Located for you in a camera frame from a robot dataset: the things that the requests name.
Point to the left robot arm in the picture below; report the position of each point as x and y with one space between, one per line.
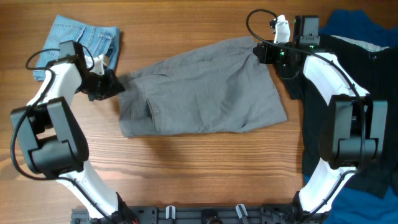
47 142

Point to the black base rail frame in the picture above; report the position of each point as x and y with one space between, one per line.
264 214

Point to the grey cotton shorts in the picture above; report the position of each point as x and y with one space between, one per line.
221 87

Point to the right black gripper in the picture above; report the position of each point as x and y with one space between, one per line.
266 58

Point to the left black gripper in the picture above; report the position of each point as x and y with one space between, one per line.
112 86

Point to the blue shirt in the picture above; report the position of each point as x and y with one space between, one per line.
371 195

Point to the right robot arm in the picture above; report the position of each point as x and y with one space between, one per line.
353 133

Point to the folded blue denim jeans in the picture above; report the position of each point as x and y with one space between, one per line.
98 40

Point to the light grey garment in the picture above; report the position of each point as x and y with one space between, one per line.
365 45

